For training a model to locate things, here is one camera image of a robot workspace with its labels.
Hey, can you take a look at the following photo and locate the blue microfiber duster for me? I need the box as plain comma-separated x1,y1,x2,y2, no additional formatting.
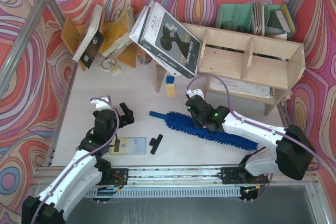
149,111,258,151

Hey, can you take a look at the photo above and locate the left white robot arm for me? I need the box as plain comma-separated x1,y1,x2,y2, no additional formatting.
22,98,134,223

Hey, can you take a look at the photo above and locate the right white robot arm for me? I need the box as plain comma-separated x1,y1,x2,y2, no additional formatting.
186,95,315,180

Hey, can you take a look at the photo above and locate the light wooden bookshelf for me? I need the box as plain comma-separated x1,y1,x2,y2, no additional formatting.
154,23,307,116

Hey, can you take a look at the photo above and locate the grey yellow calculator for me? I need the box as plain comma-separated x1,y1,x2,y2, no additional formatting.
109,137,147,155

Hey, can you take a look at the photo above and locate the black detached gripper finger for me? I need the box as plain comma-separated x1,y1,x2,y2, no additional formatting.
149,134,163,155

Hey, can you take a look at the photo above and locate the gold binder clip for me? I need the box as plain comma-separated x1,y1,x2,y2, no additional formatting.
109,61,121,73

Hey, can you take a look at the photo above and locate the yellow sticky note pad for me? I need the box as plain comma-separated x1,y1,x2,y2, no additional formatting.
165,83,176,98

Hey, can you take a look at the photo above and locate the spiral notebook with handwriting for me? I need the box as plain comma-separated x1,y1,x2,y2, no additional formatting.
207,77,273,99

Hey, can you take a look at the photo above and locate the small blue block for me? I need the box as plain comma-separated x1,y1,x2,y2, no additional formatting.
166,76,175,84

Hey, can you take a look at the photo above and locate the pencil cup with pens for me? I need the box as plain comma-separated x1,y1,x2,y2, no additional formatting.
136,49,152,65

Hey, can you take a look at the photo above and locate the yellow books stack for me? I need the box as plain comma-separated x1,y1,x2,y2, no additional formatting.
100,6,135,58

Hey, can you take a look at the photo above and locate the white black paperback book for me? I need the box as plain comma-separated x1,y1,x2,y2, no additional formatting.
72,4,104,69

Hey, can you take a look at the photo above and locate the black white Twins story book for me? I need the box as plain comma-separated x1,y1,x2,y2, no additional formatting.
129,1,202,79

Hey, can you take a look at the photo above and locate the orange wooden book rack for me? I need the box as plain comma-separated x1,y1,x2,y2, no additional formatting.
61,9,136,70

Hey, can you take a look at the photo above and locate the teal file organizer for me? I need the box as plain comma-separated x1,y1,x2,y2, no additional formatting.
215,2,292,40

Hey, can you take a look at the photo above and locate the blue yellow book in organizer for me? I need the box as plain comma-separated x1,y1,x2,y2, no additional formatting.
276,2,297,39

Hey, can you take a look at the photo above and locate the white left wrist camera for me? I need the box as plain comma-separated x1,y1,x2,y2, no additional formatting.
90,95,111,111

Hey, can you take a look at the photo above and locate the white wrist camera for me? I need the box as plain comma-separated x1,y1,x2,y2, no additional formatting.
90,95,111,111
186,89,205,99

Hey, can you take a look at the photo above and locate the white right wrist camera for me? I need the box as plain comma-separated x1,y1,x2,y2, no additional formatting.
186,89,205,99

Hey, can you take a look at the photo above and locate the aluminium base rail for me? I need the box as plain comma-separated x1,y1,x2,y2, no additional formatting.
33,165,320,198

